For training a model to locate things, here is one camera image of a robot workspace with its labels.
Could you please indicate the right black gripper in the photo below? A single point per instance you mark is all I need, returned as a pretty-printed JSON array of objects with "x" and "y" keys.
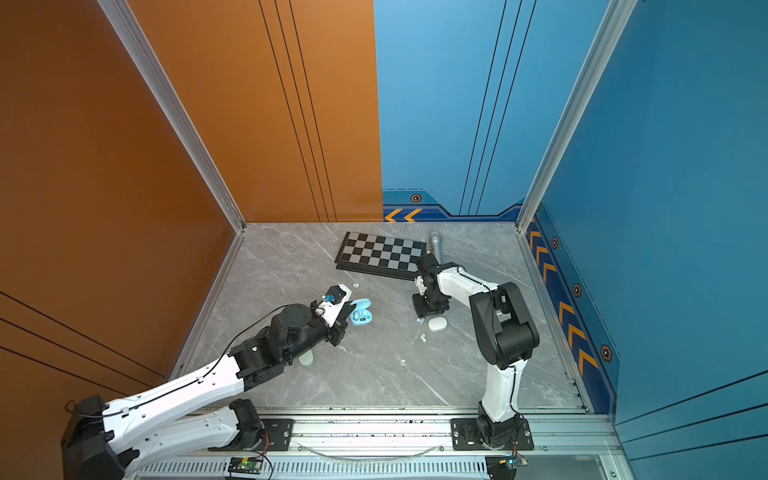
[{"x": 421, "y": 311}]

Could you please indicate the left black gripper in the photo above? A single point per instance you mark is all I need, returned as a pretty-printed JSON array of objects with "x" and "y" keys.
[{"x": 338, "y": 329}]

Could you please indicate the white earbud charging case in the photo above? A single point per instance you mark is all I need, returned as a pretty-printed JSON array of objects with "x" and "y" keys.
[{"x": 437, "y": 324}]

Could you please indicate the blue earbud charging case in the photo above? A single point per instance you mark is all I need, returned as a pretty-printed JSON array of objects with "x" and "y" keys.
[{"x": 361, "y": 314}]

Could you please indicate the green earbud charging case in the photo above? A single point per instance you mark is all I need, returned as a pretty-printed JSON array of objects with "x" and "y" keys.
[{"x": 307, "y": 359}]

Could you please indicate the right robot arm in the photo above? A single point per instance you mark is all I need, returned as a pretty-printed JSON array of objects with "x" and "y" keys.
[{"x": 506, "y": 336}]

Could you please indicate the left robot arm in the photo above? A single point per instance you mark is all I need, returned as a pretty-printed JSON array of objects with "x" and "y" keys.
[{"x": 201, "y": 410}]

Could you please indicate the black and silver chessboard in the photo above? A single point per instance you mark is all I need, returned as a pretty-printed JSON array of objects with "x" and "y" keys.
[{"x": 380, "y": 255}]

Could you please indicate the silver microphone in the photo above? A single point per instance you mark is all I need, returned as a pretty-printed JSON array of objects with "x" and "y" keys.
[{"x": 435, "y": 246}]

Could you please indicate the left green circuit board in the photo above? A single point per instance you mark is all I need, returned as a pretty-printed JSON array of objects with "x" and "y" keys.
[{"x": 239, "y": 466}]

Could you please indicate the green circuit board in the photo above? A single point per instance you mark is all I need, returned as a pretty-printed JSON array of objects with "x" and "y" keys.
[
  {"x": 513, "y": 462},
  {"x": 239, "y": 466}
]

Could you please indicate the right green circuit board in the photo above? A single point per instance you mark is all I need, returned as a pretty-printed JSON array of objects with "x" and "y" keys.
[{"x": 513, "y": 462}]

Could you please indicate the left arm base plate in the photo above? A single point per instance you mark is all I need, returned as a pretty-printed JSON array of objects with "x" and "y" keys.
[{"x": 274, "y": 436}]

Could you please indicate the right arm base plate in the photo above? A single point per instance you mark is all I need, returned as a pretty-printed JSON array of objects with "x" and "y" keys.
[{"x": 481, "y": 434}]

